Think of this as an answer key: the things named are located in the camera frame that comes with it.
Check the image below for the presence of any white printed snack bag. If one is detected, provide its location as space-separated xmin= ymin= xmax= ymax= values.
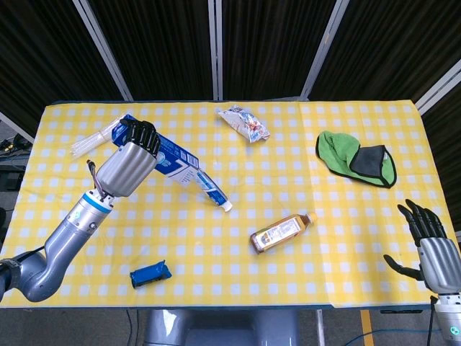
xmin=216 ymin=104 xmax=272 ymax=143

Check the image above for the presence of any green microfibre cloth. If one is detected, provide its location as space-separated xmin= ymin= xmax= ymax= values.
xmin=315 ymin=130 xmax=398 ymax=190

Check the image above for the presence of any bundle of clear straws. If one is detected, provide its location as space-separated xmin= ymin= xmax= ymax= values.
xmin=69 ymin=130 xmax=113 ymax=159

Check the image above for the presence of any yellow checked tablecloth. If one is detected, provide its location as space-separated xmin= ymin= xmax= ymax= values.
xmin=0 ymin=100 xmax=461 ymax=309

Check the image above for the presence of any black folding screen partition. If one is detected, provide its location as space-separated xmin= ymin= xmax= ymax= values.
xmin=0 ymin=0 xmax=461 ymax=231

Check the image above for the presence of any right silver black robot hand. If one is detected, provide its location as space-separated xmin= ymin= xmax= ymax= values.
xmin=382 ymin=199 xmax=461 ymax=293

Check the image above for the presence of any blue white toothpaste box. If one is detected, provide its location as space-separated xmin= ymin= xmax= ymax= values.
xmin=109 ymin=113 xmax=201 ymax=185

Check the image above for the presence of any amber tea bottle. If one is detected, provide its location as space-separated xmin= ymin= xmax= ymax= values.
xmin=249 ymin=210 xmax=318 ymax=256

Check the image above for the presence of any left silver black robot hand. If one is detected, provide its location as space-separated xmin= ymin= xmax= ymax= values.
xmin=86 ymin=118 xmax=161 ymax=202

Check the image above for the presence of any blue white toothpaste tube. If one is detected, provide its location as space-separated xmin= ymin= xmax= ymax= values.
xmin=194 ymin=170 xmax=233 ymax=213

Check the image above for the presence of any blue foil snack packet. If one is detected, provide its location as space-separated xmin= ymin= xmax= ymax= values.
xmin=129 ymin=259 xmax=172 ymax=289

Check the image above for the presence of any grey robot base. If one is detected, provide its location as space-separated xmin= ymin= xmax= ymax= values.
xmin=144 ymin=308 xmax=299 ymax=346

